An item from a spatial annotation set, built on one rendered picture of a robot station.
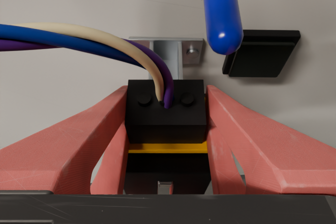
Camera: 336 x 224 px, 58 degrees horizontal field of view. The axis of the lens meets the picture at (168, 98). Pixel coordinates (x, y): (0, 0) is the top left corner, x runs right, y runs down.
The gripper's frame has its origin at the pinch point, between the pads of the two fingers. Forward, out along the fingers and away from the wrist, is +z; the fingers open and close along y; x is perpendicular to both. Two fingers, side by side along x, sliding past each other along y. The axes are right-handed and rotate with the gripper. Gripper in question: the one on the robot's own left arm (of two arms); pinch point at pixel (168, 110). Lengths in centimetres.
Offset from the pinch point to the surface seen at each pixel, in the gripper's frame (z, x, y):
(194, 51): 7.6, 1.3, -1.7
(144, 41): 7.4, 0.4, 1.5
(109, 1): 6.5, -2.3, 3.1
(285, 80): 9.5, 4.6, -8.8
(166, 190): 78, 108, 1
